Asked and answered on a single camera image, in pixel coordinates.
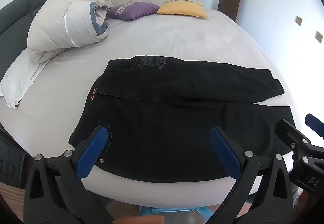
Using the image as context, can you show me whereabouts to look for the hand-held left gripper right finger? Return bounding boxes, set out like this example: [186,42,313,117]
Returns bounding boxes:
[209,126,300,224]

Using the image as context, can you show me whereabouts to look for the rolled white duvet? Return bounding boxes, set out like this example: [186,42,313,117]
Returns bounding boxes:
[27,0,113,64]

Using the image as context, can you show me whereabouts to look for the bed with white sheet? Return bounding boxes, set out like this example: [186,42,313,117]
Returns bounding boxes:
[0,7,300,210]

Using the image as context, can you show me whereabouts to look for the white pillow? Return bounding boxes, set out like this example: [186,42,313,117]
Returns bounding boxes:
[0,48,51,110]

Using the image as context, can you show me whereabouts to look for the blue plastic stool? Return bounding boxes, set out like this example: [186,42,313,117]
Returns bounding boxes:
[138,204,212,224]

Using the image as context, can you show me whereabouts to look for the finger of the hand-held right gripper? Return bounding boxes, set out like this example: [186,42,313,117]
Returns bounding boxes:
[305,113,324,136]
[275,119,324,161]

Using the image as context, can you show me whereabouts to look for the grey padded headboard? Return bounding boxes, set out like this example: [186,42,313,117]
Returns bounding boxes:
[0,0,80,83]

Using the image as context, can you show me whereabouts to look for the black denim pants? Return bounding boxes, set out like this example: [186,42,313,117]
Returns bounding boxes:
[68,55,295,184]

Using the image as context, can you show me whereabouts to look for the dark nightstand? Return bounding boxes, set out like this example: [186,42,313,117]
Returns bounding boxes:
[0,135,26,185]

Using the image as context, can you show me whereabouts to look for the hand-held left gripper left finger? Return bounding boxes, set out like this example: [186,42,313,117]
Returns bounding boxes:
[23,125,115,224]

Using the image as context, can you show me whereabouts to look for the purple cushion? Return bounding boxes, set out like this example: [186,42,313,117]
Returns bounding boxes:
[106,2,161,21]

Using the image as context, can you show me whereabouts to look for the yellow cushion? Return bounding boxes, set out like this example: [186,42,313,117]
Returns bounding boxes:
[157,0,208,18]

